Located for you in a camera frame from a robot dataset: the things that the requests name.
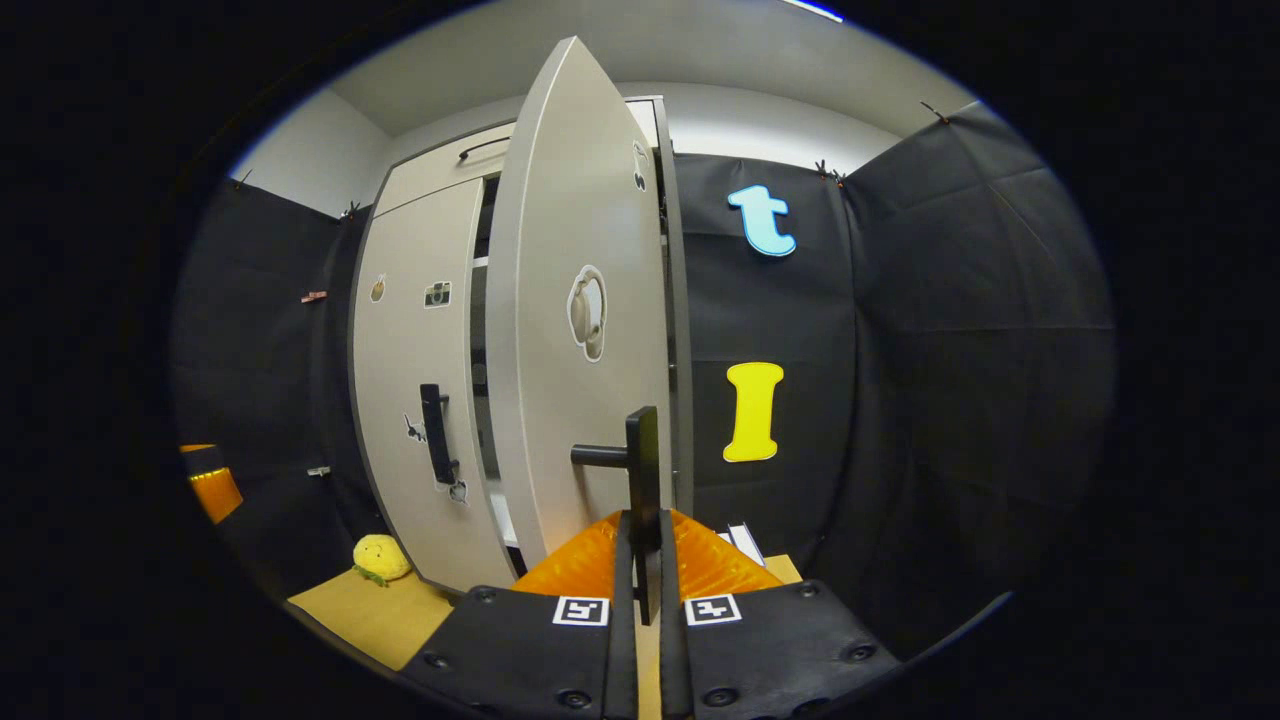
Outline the grey double-door shoe cabinet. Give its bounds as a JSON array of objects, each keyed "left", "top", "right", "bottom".
[{"left": 348, "top": 95, "right": 696, "bottom": 596}]

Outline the cabinet door with camera sticker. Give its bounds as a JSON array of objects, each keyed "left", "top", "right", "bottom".
[{"left": 350, "top": 178, "right": 519, "bottom": 593}]

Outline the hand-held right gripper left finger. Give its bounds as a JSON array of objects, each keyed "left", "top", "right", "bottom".
[{"left": 398, "top": 510, "right": 641, "bottom": 720}]

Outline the cabinet door with headphones sticker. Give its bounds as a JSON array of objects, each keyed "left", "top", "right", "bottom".
[{"left": 485, "top": 36, "right": 676, "bottom": 571}]

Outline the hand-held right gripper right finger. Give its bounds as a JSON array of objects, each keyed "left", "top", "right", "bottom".
[{"left": 655, "top": 508, "right": 906, "bottom": 720}]

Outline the black backdrop cloth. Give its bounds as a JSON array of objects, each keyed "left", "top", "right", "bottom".
[{"left": 170, "top": 100, "right": 1116, "bottom": 661}]

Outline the grey cabinet drawer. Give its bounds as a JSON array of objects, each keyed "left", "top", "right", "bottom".
[{"left": 375, "top": 98, "right": 661, "bottom": 216}]

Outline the yellow plush toy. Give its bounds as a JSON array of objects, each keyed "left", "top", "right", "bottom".
[{"left": 352, "top": 534, "right": 413, "bottom": 587}]

